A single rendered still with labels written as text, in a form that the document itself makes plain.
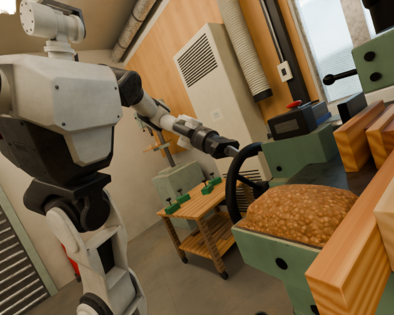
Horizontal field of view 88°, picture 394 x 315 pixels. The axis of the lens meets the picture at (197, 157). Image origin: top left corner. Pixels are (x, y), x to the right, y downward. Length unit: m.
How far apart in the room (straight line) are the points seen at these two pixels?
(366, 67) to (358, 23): 1.40
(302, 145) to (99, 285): 0.71
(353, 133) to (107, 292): 0.77
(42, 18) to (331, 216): 0.63
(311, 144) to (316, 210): 0.22
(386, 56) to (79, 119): 0.57
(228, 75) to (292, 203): 1.60
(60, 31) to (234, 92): 1.37
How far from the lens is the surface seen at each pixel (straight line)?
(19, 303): 3.11
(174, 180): 2.40
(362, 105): 0.50
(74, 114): 0.56
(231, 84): 1.78
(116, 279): 0.84
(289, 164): 0.49
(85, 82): 0.58
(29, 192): 0.82
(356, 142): 0.39
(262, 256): 0.30
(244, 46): 1.84
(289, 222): 0.25
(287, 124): 0.45
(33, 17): 0.62
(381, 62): 0.40
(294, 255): 0.26
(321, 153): 0.45
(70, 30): 0.66
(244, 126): 1.77
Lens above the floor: 1.04
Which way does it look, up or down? 7 degrees down
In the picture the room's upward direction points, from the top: 23 degrees counter-clockwise
